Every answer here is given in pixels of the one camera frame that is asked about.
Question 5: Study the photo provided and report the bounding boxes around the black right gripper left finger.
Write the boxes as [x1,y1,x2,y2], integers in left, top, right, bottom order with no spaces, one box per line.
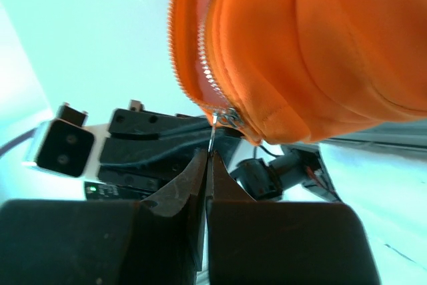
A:
[1,150,207,284]

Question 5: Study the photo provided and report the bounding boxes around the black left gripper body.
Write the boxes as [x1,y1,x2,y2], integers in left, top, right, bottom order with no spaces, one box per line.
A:
[83,99,244,201]

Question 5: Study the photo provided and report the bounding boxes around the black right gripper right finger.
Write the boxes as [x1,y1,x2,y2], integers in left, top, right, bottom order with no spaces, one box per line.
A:
[206,153,380,284]

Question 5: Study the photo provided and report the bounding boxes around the clear zipper pull tab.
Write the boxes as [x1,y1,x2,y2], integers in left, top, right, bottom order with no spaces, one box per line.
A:
[207,107,243,154]

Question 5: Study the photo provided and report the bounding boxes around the orange zip-up jacket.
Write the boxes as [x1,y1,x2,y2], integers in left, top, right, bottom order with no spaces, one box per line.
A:
[168,0,426,145]

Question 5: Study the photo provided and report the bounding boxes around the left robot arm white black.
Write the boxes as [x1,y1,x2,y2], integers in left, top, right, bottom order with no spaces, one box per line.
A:
[83,101,340,202]

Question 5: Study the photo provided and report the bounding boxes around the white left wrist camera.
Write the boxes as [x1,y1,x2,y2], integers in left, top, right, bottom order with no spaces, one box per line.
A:
[22,103,110,182]

